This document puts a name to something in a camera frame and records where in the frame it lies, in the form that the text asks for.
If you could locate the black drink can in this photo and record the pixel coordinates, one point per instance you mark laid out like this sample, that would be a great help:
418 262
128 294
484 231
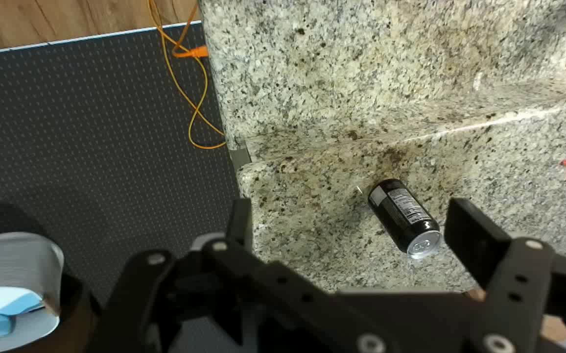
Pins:
402 217

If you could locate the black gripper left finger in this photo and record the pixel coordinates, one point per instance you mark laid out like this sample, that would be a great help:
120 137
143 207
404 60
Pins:
239 227

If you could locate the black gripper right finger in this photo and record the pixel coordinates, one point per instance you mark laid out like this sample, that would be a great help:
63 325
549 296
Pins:
478 239

